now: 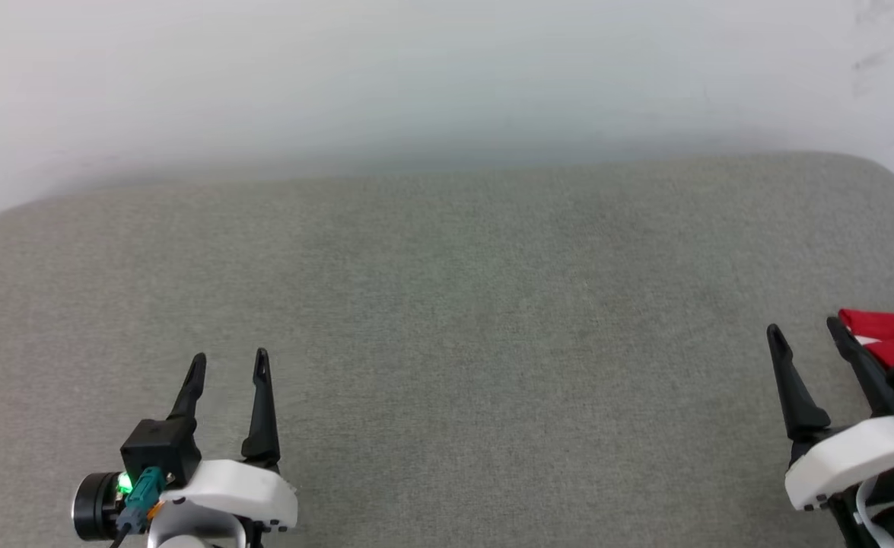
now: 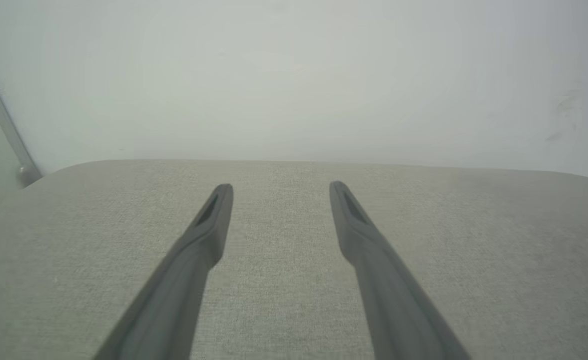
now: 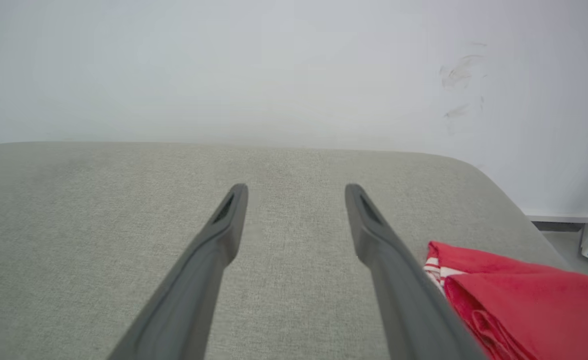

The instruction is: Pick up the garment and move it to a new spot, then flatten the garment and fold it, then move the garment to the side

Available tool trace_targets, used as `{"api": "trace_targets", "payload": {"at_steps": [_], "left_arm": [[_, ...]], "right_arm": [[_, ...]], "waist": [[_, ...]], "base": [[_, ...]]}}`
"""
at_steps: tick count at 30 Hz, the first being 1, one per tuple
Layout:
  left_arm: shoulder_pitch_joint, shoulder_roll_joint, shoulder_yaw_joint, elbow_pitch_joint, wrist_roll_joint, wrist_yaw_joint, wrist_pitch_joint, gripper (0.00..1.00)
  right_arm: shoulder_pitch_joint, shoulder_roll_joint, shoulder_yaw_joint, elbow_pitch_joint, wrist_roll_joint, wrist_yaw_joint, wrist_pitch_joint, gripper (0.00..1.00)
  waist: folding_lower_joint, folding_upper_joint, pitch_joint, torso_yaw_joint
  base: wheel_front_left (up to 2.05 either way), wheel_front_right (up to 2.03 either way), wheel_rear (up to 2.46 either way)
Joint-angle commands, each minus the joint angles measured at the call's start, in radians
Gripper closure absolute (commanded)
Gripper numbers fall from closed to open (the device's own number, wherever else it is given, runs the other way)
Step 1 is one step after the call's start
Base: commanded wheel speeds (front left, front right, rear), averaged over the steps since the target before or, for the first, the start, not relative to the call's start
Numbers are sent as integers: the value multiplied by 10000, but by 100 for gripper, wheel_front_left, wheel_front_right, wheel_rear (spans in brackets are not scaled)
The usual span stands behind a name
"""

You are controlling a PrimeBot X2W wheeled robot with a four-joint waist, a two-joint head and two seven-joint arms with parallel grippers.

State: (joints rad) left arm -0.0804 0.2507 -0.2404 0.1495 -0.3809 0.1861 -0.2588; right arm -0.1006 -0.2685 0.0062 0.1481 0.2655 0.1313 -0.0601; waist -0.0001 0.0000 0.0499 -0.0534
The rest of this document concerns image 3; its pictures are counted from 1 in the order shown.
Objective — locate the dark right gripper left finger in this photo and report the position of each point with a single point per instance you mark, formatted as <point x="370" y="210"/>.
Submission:
<point x="193" y="280"/>

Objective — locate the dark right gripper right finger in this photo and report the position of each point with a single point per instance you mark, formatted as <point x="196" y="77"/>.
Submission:
<point x="404" y="285"/>

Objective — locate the red basketball jersey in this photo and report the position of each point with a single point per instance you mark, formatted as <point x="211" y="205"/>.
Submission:
<point x="534" y="305"/>

